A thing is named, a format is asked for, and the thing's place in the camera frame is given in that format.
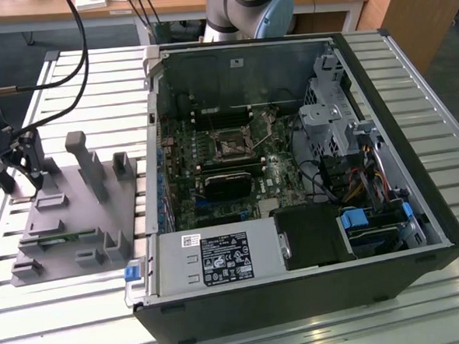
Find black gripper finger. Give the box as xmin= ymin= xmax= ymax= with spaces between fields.
xmin=16 ymin=128 xmax=47 ymax=192
xmin=0 ymin=152 xmax=17 ymax=195

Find CPU socket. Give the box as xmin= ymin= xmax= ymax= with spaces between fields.
xmin=210 ymin=126 xmax=255 ymax=160

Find grey plastic parts rack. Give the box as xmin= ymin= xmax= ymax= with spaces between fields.
xmin=1 ymin=127 xmax=145 ymax=288

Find green RAM stick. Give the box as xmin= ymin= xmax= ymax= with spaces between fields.
xmin=36 ymin=232 xmax=81 ymax=245

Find blue case latch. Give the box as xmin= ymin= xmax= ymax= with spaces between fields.
xmin=124 ymin=265 xmax=142 ymax=283

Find white cardboard box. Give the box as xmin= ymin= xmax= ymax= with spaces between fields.
xmin=75 ymin=0 xmax=110 ymax=12

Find silver power supply unit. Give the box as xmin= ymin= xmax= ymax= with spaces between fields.
xmin=150 ymin=223 xmax=289 ymax=302

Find black graphics card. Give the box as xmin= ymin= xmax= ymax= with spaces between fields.
xmin=202 ymin=170 xmax=254 ymax=202

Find RAM slot white clips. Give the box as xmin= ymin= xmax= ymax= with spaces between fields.
xmin=196 ymin=162 xmax=268 ymax=174
xmin=193 ymin=114 xmax=258 ymax=125
xmin=192 ymin=103 xmax=258 ymax=114

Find silver chipset heatsink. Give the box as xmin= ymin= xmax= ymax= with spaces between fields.
xmin=258 ymin=198 xmax=281 ymax=218

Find green motherboard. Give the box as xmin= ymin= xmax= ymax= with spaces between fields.
xmin=153 ymin=104 xmax=307 ymax=234

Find black open PC case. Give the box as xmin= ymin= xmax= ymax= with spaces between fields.
xmin=110 ymin=24 xmax=459 ymax=344

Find black plastic drive cover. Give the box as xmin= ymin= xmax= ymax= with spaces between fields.
xmin=272 ymin=203 xmax=357 ymax=272

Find silver metal drive cage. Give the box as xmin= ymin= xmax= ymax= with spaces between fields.
xmin=294 ymin=51 xmax=381 ymax=160

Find blue disk carrier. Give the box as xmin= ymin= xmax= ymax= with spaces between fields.
xmin=338 ymin=204 xmax=405 ymax=260

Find wooden cabinet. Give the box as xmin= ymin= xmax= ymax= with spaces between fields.
xmin=380 ymin=0 xmax=459 ymax=78

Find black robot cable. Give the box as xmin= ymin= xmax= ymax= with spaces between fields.
xmin=6 ymin=0 xmax=94 ymax=135

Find wooden desk white frame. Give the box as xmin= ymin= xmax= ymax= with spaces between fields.
xmin=0 ymin=0 xmax=373 ymax=54

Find coloured wire bundle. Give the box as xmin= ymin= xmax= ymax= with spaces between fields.
xmin=338 ymin=142 xmax=394 ymax=215

